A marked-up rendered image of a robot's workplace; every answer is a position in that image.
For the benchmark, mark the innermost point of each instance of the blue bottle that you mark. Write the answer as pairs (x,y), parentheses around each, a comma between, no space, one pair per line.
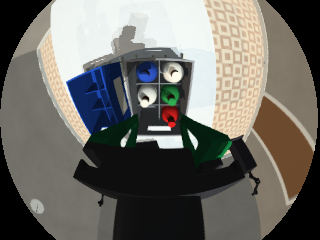
(145,70)

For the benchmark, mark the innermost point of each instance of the green bottle with pale green label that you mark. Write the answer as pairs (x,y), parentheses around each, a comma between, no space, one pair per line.
(169,93)

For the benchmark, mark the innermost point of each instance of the cream bottle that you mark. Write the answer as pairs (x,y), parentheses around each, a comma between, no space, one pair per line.
(172,72)

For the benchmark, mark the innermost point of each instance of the white bottle with grey label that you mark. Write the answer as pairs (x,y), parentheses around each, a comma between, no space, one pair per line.
(147,94)

